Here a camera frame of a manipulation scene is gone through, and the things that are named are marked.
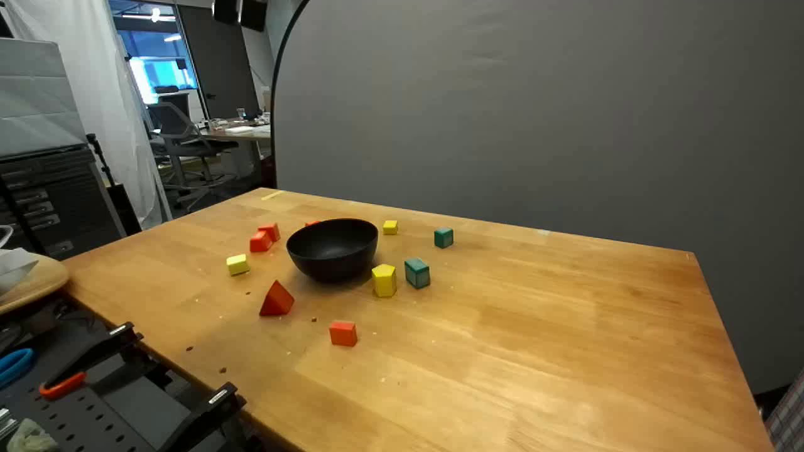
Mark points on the black bowl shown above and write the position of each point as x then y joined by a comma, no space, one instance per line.
336,252

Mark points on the red cube block front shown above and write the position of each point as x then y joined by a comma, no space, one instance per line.
343,333

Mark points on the blue scissors handle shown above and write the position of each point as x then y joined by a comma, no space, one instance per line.
17,366

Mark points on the orange handled clamp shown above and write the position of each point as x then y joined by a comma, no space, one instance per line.
62,388

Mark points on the yellow pentagon block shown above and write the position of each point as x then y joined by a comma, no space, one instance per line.
382,280

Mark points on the black equipment rack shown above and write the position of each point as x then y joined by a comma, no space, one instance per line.
57,203

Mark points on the yellow-green cube block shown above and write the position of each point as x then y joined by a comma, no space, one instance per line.
237,264

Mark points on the grey backdrop screen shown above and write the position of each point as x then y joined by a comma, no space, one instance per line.
659,122

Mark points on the round wooden side table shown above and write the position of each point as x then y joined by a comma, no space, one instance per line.
43,280

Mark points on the small yellow cube far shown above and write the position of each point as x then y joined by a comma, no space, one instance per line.
391,226

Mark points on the black pegboard cart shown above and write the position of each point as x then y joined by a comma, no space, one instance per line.
130,401

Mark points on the teal cube block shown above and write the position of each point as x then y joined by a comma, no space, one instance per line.
444,238
416,273

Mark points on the red triangular prism block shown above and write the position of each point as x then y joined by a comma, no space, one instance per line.
278,301

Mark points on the black clamp bar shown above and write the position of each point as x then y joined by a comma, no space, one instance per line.
208,419

